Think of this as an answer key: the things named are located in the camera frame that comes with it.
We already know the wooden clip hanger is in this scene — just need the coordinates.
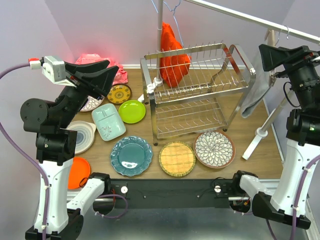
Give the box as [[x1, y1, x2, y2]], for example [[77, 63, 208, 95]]
[[264, 28, 288, 87]]

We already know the teal scalloped plate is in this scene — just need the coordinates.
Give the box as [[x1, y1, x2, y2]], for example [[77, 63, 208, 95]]
[[110, 136, 153, 177]]

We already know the white clothes rack frame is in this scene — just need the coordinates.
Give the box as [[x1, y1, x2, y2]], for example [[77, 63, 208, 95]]
[[138, 0, 320, 160]]

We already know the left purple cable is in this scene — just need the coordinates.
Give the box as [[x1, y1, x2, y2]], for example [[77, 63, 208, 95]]
[[0, 62, 63, 240]]

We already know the white ringed grey plate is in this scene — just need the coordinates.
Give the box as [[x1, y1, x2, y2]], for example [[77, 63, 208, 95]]
[[67, 120, 97, 155]]

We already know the large floral brown-rim plate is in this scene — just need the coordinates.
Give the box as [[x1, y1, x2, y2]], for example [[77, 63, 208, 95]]
[[193, 131, 236, 169]]

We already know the yellow patterned dark plate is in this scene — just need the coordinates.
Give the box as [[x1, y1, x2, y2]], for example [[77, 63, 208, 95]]
[[107, 84, 132, 105]]

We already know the pink plastic bag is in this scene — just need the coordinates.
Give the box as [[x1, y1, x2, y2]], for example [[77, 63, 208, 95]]
[[75, 53, 128, 85]]

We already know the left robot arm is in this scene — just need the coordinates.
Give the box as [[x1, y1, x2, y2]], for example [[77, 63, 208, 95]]
[[20, 56, 118, 240]]

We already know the pale blue rectangular dish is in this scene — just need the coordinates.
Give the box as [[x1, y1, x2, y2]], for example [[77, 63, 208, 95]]
[[91, 103, 126, 142]]

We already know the orange cloth on hanger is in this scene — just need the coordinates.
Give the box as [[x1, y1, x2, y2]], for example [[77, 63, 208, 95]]
[[159, 22, 192, 88]]

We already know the small floral brown-rim plate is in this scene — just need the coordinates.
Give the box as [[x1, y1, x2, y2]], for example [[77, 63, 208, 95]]
[[80, 96, 104, 112]]

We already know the blue wire hanger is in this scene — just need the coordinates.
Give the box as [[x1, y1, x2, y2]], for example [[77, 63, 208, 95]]
[[163, 0, 184, 47]]

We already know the woven bamboo tray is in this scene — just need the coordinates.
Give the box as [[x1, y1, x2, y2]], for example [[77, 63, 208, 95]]
[[158, 141, 196, 178]]

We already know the steel two-tier dish rack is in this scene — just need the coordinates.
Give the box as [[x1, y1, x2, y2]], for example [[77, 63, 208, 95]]
[[140, 43, 256, 145]]

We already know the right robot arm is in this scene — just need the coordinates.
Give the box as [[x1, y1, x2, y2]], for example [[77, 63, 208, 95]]
[[230, 44, 320, 230]]

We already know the lime green plate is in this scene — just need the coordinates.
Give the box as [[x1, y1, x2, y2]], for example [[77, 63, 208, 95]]
[[118, 100, 146, 124]]

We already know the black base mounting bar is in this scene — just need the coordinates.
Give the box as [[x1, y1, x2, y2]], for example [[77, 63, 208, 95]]
[[93, 177, 250, 214]]

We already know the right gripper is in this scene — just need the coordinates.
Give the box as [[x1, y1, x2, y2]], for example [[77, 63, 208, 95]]
[[260, 42, 320, 109]]

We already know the grey hanging towel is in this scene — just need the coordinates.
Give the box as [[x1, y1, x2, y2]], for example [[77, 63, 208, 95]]
[[240, 50, 270, 119]]

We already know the orange plate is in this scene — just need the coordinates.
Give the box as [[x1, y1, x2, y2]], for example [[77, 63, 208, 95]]
[[68, 157, 91, 190]]

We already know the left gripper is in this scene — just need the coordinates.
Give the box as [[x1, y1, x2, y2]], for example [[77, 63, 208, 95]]
[[56, 58, 120, 127]]

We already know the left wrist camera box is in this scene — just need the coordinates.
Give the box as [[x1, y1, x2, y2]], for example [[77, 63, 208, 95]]
[[28, 56, 68, 86]]

